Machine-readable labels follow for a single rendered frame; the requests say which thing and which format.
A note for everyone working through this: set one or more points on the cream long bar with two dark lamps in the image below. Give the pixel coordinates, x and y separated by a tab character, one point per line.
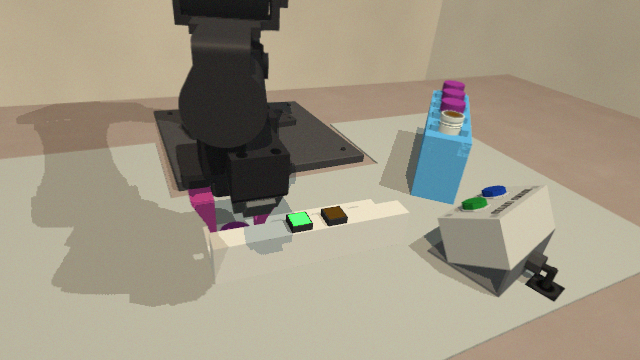
298	238

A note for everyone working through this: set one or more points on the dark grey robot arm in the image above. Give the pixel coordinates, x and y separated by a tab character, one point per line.
223	103

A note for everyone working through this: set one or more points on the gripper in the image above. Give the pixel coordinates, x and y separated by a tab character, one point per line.
201	195

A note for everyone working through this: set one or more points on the blue rectangular tube holder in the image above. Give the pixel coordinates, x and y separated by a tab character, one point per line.
443	157

